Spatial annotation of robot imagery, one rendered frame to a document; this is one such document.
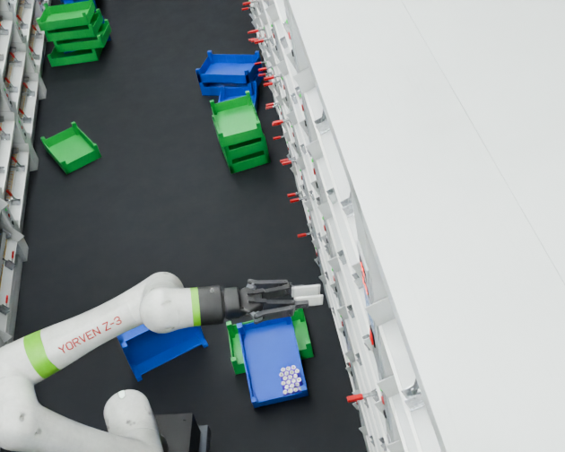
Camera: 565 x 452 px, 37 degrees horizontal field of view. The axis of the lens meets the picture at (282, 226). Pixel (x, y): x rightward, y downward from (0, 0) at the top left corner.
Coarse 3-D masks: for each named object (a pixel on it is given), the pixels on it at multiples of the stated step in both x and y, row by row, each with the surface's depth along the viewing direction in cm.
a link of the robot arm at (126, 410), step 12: (120, 396) 237; (132, 396) 237; (144, 396) 238; (108, 408) 235; (120, 408) 234; (132, 408) 233; (144, 408) 234; (108, 420) 233; (120, 420) 231; (132, 420) 231; (144, 420) 232; (120, 432) 229
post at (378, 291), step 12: (360, 204) 118; (360, 216) 122; (360, 228) 126; (360, 240) 131; (372, 252) 124; (372, 264) 125; (372, 276) 127; (372, 288) 128; (384, 288) 129; (384, 348) 138; (384, 360) 140; (384, 372) 142; (396, 432) 154
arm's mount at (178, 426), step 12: (156, 420) 260; (168, 420) 259; (180, 420) 259; (192, 420) 259; (168, 432) 256; (180, 432) 256; (192, 432) 257; (168, 444) 253; (180, 444) 253; (192, 444) 255
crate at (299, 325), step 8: (296, 312) 330; (296, 320) 332; (304, 320) 326; (232, 328) 328; (296, 328) 329; (304, 328) 328; (232, 336) 331; (296, 336) 326; (304, 336) 325; (232, 344) 328; (304, 344) 322; (232, 352) 322; (240, 352) 325; (304, 352) 316; (312, 352) 316; (232, 360) 313; (240, 360) 322; (240, 368) 316
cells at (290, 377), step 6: (288, 366) 304; (294, 366) 304; (282, 372) 303; (288, 372) 303; (294, 372) 304; (282, 378) 302; (288, 378) 302; (294, 378) 302; (300, 378) 301; (282, 384) 301; (288, 384) 301; (294, 384) 302; (300, 384) 304; (288, 390) 300; (294, 390) 300; (300, 390) 299
